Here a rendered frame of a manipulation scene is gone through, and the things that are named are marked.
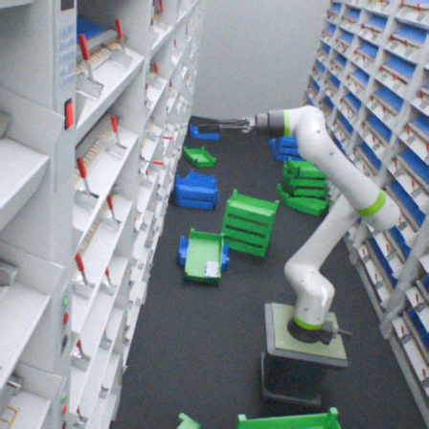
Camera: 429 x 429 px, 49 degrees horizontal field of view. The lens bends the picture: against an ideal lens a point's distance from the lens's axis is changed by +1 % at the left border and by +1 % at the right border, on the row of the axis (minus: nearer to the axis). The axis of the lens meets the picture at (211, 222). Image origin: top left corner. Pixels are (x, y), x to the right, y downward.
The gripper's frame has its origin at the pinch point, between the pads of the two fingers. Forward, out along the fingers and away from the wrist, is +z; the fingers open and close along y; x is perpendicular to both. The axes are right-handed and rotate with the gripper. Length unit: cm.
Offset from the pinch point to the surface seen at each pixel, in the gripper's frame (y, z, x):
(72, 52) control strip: -103, 10, 40
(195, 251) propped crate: 74, 16, -96
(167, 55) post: 30.3, 15.7, 20.4
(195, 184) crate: 168, 21, -94
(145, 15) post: -40, 11, 39
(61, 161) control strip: -107, 12, 28
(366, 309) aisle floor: 53, -80, -126
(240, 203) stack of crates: 116, -12, -86
